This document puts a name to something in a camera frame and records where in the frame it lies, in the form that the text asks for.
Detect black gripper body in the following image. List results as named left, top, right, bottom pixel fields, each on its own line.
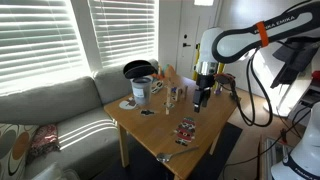
left=193, top=75, right=215, bottom=107

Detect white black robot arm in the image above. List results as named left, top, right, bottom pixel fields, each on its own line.
left=193, top=2, right=320, bottom=180

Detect tall standing wooden block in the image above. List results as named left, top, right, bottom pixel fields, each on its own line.
left=166, top=85, right=171, bottom=115

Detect light wooden table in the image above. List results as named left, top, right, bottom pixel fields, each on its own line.
left=104, top=76, right=236, bottom=180

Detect white sunglasses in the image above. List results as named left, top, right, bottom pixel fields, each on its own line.
left=151, top=81, right=163, bottom=94

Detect small black toy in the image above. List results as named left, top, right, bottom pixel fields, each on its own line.
left=140, top=109, right=155, bottom=116

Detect metal spoon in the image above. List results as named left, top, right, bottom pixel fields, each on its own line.
left=156, top=146, right=198, bottom=163

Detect white door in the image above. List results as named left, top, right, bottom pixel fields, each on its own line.
left=176, top=0, right=220, bottom=78

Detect round grey sticker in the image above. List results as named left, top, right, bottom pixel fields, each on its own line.
left=119, top=97, right=137, bottom=110

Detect grey sofa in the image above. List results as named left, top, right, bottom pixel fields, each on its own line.
left=0, top=65, right=132, bottom=180

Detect red patterned pillow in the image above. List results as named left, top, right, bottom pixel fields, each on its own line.
left=28, top=124, right=60, bottom=161

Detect circle patterned cushion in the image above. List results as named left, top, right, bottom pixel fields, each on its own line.
left=0, top=124, right=38, bottom=180

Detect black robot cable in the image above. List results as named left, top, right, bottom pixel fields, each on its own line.
left=229, top=49, right=313, bottom=168

